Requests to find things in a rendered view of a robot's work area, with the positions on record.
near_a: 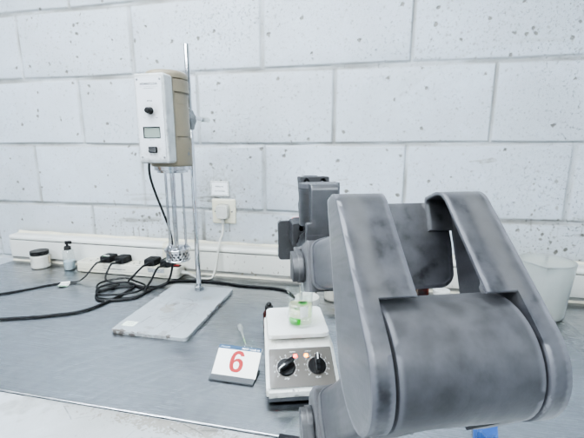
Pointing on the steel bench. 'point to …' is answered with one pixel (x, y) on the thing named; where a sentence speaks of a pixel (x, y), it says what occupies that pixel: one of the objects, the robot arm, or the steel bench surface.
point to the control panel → (299, 379)
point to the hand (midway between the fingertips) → (301, 229)
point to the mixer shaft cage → (180, 253)
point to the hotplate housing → (292, 348)
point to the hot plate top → (276, 315)
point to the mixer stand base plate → (174, 313)
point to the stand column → (193, 180)
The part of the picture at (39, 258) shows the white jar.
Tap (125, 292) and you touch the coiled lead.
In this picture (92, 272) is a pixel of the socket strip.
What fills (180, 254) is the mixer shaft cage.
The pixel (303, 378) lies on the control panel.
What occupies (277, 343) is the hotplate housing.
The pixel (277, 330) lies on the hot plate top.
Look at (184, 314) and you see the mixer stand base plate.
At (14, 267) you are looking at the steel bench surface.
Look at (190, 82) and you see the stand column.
